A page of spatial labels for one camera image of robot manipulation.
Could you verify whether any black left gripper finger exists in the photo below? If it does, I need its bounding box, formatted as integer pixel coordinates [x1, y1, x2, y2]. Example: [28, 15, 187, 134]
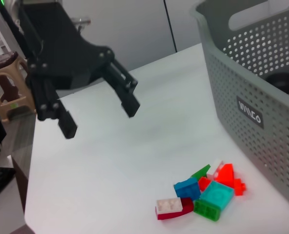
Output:
[105, 57, 142, 119]

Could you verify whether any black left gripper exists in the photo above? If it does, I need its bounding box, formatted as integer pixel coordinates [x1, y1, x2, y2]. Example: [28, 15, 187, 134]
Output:
[22, 0, 116, 140]

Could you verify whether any blue toy brick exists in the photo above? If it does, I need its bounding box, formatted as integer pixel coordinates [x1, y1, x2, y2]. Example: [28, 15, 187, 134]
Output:
[173, 177, 201, 199]

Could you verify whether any white toy brick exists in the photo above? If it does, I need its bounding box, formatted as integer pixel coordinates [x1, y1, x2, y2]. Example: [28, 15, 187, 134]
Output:
[156, 197, 184, 215]
[206, 159, 225, 180]

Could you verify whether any grey-green perforated storage bin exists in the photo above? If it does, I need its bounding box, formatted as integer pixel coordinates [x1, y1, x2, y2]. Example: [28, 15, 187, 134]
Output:
[192, 0, 289, 225]

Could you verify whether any white and red block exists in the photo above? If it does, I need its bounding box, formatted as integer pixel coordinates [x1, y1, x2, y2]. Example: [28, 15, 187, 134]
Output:
[155, 197, 194, 220]

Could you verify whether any dark brown clay teacup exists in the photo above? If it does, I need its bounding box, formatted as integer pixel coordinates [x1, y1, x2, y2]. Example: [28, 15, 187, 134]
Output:
[265, 70, 289, 95]

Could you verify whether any beige plastic stool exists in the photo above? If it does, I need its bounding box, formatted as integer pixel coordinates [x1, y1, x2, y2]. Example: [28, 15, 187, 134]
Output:
[0, 51, 36, 123]

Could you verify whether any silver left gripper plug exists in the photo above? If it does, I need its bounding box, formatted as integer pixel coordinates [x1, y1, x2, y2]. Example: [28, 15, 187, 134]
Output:
[71, 16, 91, 26]

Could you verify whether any small green toy brick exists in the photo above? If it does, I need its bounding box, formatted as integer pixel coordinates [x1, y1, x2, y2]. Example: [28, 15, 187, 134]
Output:
[190, 164, 211, 180]

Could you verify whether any small red toy brick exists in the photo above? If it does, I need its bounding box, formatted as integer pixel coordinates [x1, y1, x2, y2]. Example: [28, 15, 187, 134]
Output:
[233, 177, 247, 196]
[198, 176, 211, 192]

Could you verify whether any large red slope brick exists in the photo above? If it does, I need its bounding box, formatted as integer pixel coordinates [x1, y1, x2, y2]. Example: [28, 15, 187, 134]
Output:
[214, 163, 235, 188]

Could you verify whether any teal square toy brick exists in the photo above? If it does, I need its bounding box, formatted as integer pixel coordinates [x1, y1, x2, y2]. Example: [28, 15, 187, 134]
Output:
[199, 180, 235, 212]

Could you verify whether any large green toy brick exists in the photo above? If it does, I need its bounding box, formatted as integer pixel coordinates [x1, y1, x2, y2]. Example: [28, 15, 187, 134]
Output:
[192, 198, 221, 222]

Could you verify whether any black frame post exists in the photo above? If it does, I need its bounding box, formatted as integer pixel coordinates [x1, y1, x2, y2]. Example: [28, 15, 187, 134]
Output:
[0, 3, 29, 61]

